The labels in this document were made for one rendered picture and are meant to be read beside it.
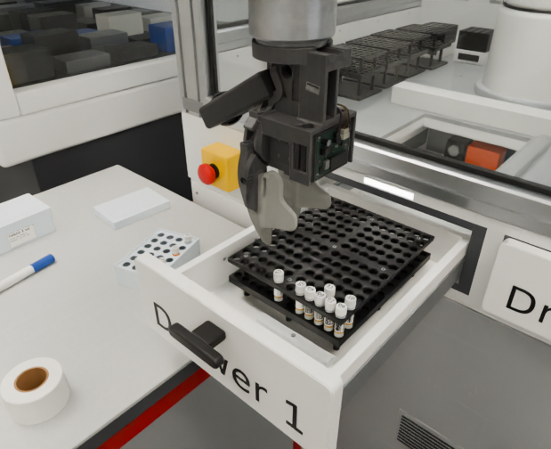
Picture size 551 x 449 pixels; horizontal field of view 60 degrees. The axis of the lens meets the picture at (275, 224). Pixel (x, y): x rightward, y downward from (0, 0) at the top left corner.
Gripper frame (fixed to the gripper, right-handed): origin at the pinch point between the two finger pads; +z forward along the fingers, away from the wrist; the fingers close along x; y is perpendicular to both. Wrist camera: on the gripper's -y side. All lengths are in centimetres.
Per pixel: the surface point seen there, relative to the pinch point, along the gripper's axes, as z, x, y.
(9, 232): 18, -12, -53
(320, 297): 6.4, -0.4, 7.1
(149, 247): 18.7, 2.4, -31.1
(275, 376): 8.0, -10.8, 9.6
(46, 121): 10, 10, -78
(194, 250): 19.3, 7.3, -25.1
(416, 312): 10.6, 9.0, 14.4
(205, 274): 10.6, -2.9, -9.8
